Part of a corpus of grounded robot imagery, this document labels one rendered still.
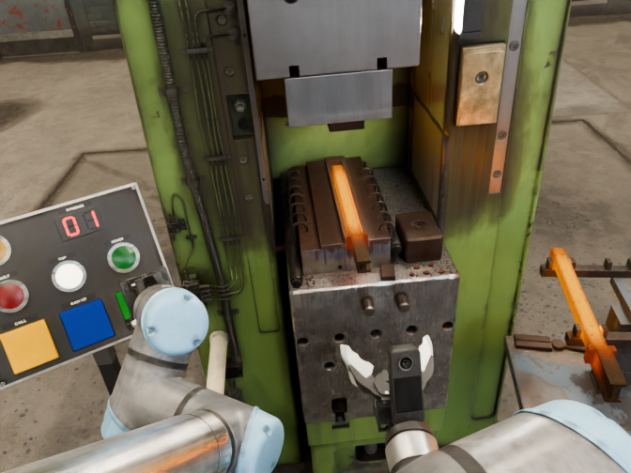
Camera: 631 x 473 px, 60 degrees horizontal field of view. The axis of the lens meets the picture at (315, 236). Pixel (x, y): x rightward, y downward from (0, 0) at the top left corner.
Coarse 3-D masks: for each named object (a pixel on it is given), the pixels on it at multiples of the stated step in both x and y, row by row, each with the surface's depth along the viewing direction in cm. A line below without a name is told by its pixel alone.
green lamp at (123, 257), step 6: (120, 246) 104; (126, 246) 104; (114, 252) 103; (120, 252) 104; (126, 252) 104; (132, 252) 105; (114, 258) 103; (120, 258) 104; (126, 258) 104; (132, 258) 105; (114, 264) 103; (120, 264) 104; (126, 264) 104; (132, 264) 105
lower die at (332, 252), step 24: (312, 168) 152; (360, 168) 150; (312, 192) 141; (336, 192) 138; (360, 192) 139; (312, 216) 133; (336, 216) 130; (360, 216) 128; (312, 240) 124; (336, 240) 122; (384, 240) 121; (312, 264) 123; (336, 264) 124; (384, 264) 125
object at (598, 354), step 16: (560, 256) 119; (560, 272) 116; (576, 288) 110; (576, 304) 107; (576, 320) 105; (592, 320) 103; (592, 336) 99; (592, 352) 96; (608, 352) 95; (592, 368) 97; (608, 368) 92; (608, 384) 91; (624, 384) 89; (608, 400) 91
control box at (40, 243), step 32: (128, 192) 105; (0, 224) 96; (32, 224) 98; (96, 224) 102; (128, 224) 105; (32, 256) 98; (64, 256) 100; (96, 256) 102; (160, 256) 107; (32, 288) 98; (64, 288) 100; (96, 288) 102; (0, 320) 96; (32, 320) 98; (0, 352) 96; (64, 352) 100; (0, 384) 96
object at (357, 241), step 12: (336, 168) 147; (336, 180) 141; (348, 192) 136; (348, 204) 131; (348, 216) 127; (348, 228) 122; (360, 228) 122; (348, 240) 119; (360, 240) 117; (360, 252) 114; (360, 264) 112
